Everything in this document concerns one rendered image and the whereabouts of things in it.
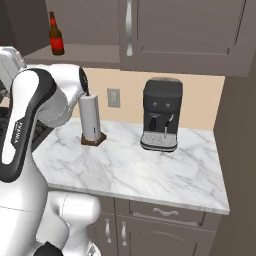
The brown beer bottle red label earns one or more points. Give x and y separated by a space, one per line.
56 39

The grey cabinet door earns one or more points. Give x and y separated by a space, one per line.
163 238
186 33
104 233

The white paper towel roll holder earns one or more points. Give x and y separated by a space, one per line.
90 117

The grey lower cabinet door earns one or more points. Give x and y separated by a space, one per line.
104 233
163 238

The grey drawer front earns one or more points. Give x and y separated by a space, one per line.
166 212

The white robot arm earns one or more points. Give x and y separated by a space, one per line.
23 140

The grey upper cabinet door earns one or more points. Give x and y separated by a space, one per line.
186 33

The black coffee machine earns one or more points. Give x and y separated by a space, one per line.
161 110

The black hob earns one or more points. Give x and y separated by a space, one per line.
31 130

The grey wall socket plate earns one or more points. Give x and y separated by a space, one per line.
113 97

